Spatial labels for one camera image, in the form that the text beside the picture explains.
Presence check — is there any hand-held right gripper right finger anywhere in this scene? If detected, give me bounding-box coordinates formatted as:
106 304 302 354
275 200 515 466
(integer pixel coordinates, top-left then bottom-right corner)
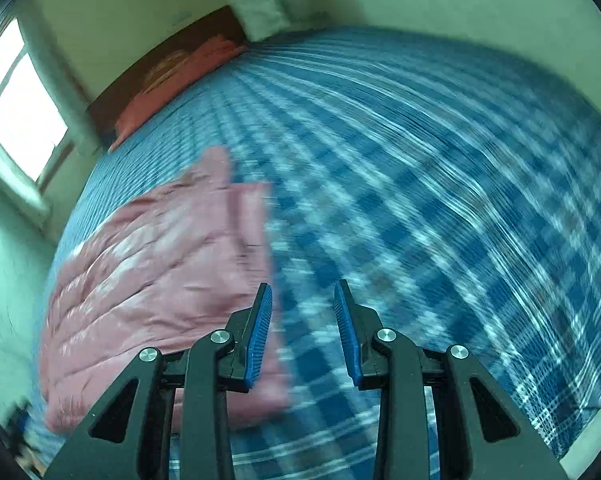
333 280 569 480

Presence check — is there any blue plaid bed sheet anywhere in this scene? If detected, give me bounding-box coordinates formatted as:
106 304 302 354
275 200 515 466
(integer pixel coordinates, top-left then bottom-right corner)
23 25 601 480

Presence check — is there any window beside headboard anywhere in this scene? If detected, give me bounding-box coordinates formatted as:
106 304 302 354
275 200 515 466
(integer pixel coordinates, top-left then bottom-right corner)
0 16 76 186

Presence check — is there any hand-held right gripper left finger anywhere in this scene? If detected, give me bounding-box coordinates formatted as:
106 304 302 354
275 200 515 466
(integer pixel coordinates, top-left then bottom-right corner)
43 282 274 480

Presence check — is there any pink puffer jacket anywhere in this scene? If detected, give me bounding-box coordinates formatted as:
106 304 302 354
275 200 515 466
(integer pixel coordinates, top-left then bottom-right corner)
38 146 294 435

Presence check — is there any dark wooden headboard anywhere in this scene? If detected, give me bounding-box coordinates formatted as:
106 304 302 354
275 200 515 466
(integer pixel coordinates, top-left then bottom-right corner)
87 5 246 133

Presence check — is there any long pale curtain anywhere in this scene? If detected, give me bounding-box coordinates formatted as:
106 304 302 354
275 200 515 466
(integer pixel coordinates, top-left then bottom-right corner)
228 0 294 41

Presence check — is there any red pillow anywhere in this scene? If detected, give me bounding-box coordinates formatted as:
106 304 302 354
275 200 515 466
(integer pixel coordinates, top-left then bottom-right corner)
109 37 248 152

